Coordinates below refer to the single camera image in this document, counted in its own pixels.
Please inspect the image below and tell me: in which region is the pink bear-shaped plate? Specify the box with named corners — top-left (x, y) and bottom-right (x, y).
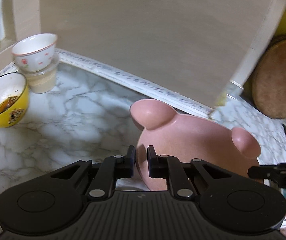
top-left (130, 99), bottom-right (261, 191)

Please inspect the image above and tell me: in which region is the white oval deep plate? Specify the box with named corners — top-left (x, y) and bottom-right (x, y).
top-left (115, 178), bottom-right (150, 191)

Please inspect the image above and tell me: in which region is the round wooden cutting board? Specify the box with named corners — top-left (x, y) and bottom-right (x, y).
top-left (251, 35), bottom-right (286, 119)

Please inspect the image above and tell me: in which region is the clear plastic container with grains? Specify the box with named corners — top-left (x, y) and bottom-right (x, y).
top-left (22, 53), bottom-right (60, 94)

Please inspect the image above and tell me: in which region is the yellow ceramic bowl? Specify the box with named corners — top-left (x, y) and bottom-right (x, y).
top-left (0, 73), bottom-right (29, 128)

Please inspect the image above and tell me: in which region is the white bowl with pink flowers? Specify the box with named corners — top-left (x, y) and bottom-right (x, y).
top-left (12, 33), bottom-right (58, 72)

